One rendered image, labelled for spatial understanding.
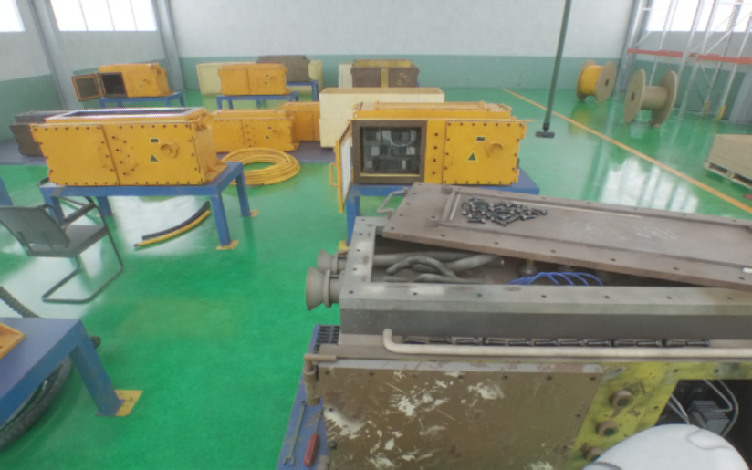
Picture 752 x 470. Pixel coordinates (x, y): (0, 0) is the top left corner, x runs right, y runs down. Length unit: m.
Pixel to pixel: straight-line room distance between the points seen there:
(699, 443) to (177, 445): 2.25
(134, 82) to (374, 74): 5.67
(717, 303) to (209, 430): 2.27
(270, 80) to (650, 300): 9.10
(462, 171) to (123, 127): 3.03
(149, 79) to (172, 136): 7.00
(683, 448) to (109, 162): 4.22
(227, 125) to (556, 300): 6.58
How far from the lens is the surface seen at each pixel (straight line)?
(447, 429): 1.08
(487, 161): 3.60
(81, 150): 4.39
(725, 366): 1.22
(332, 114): 6.71
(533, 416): 1.09
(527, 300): 0.97
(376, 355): 0.93
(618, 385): 1.13
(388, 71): 9.23
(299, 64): 12.16
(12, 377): 2.27
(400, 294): 0.92
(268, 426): 2.39
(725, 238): 1.53
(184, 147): 3.85
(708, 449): 0.68
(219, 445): 2.39
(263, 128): 6.96
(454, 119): 3.53
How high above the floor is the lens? 1.89
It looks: 28 degrees down
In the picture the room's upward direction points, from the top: straight up
